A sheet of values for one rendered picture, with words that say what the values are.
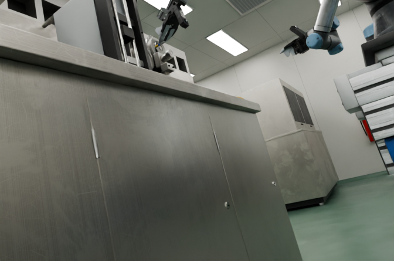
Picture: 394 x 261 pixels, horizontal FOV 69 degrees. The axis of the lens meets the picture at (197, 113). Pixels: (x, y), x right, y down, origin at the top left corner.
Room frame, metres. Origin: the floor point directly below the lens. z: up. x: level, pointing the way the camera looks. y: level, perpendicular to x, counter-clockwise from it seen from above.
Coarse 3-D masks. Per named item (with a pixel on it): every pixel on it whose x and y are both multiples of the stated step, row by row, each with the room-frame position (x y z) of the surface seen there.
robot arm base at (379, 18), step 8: (384, 0) 0.66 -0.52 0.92; (392, 0) 0.65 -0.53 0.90; (376, 8) 0.68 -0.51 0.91; (384, 8) 0.67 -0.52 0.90; (392, 8) 0.65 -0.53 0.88; (376, 16) 0.69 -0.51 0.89; (384, 16) 0.67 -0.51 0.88; (392, 16) 0.65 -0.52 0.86; (376, 24) 0.70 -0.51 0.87; (384, 24) 0.68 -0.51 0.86; (392, 24) 0.65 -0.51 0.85; (376, 32) 0.70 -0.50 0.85; (384, 32) 0.67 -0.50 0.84
